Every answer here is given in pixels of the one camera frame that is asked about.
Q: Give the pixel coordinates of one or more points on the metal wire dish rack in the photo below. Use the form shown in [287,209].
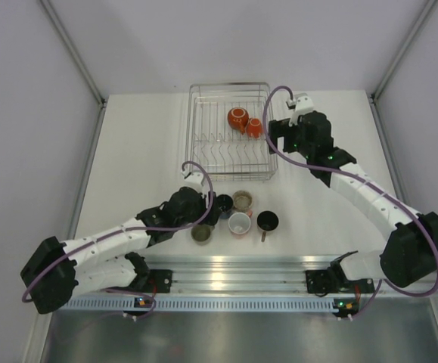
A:
[225,153]

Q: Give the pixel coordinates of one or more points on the orange cup black interior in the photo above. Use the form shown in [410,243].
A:
[238,118]

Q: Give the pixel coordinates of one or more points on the aluminium rail frame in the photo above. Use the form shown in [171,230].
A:
[232,275]

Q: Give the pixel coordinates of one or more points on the dark blue cup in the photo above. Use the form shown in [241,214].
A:
[226,206]

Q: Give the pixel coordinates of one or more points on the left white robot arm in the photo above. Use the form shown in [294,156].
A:
[59,270]

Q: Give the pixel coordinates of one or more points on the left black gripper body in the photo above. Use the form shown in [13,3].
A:
[200,209]

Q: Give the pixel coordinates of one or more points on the small orange cup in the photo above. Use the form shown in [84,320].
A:
[254,128]

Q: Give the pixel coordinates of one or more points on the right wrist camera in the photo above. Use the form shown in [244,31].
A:
[300,104]

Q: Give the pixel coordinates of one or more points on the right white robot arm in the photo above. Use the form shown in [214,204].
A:
[411,249]

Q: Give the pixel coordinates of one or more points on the beige speckled cup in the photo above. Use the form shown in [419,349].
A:
[242,201]

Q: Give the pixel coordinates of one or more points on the slotted cable duct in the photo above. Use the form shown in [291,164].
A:
[203,304]

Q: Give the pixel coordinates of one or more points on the pink cup white interior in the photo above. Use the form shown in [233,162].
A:
[239,224]

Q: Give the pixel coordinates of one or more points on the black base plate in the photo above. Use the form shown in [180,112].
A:
[157,281]
[325,281]

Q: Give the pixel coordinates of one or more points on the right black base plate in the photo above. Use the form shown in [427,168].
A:
[325,281]

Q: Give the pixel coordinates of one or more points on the grey-green cup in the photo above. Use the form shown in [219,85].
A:
[202,234]

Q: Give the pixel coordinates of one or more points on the black cup brown handle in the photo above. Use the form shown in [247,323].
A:
[267,222]

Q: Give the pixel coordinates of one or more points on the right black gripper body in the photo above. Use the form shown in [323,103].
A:
[292,138]

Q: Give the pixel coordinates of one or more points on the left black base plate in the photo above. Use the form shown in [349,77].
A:
[157,281]

